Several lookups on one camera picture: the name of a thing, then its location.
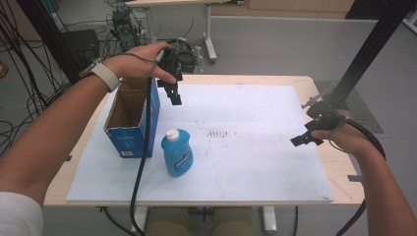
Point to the person's leg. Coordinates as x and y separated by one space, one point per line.
167 223
234 223

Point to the black metal frame post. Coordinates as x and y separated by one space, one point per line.
49 39
370 49

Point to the person's right leg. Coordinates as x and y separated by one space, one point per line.
234 223

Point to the blue cardboard box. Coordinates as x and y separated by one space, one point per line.
129 139

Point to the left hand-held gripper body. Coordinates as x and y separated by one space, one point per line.
172 64

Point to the grey grid floor mat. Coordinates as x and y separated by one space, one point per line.
364 111

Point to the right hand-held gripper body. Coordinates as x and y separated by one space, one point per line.
324 116

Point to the white background table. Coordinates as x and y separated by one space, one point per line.
209 36

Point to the black device on stand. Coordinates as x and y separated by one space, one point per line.
124 29

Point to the person's right hand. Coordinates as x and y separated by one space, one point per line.
347 137

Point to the white table leg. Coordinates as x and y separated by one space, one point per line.
140 219
269 219

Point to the person's left hand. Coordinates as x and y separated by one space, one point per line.
137 64

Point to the person's left leg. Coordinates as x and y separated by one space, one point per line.
167 223

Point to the blue bottle with white cap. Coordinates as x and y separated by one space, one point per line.
177 157

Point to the black box on floor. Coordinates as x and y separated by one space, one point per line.
80 44

